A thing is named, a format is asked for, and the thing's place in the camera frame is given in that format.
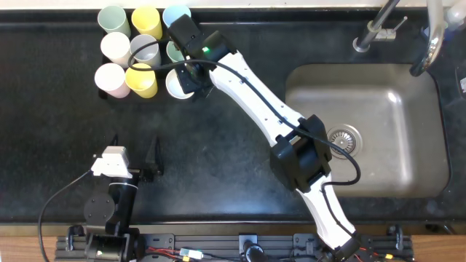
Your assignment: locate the blue soap bottle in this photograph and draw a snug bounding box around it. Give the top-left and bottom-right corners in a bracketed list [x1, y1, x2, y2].
[422, 0, 466, 41]

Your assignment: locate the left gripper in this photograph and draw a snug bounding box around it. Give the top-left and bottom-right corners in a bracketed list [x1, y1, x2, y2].
[108, 132, 165, 183]

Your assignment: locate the grey cup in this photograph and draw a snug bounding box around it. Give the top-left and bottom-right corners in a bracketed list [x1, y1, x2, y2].
[129, 33, 162, 68]

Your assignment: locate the pale teal cup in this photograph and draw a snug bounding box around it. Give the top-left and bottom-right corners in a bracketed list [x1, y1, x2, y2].
[166, 40, 186, 63]

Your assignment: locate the white cup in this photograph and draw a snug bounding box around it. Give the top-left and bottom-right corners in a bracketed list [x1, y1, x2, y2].
[100, 31, 132, 69]
[165, 68, 196, 100]

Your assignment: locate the mounting rail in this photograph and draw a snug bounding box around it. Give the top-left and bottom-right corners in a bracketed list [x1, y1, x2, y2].
[54, 232, 416, 262]

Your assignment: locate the steel tap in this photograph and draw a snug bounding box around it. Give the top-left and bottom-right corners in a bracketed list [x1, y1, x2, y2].
[352, 0, 449, 77]

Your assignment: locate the yellow cup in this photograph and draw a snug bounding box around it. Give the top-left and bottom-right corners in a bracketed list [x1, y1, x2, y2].
[130, 6, 164, 40]
[125, 63, 159, 99]

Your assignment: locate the steel sink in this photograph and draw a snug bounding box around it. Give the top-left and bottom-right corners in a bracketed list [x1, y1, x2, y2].
[285, 63, 452, 199]

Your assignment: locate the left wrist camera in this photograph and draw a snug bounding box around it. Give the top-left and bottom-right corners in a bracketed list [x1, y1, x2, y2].
[90, 145, 133, 179]

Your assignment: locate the black tray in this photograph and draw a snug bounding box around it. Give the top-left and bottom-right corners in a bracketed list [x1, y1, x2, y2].
[97, 7, 200, 103]

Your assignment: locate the pink cup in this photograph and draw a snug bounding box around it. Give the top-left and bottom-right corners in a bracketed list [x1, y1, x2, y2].
[94, 63, 131, 99]

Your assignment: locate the green cup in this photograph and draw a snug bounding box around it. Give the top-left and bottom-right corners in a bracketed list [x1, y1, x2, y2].
[97, 4, 132, 38]

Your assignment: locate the blue cup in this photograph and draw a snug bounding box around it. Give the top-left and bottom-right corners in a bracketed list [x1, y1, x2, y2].
[162, 4, 192, 28]

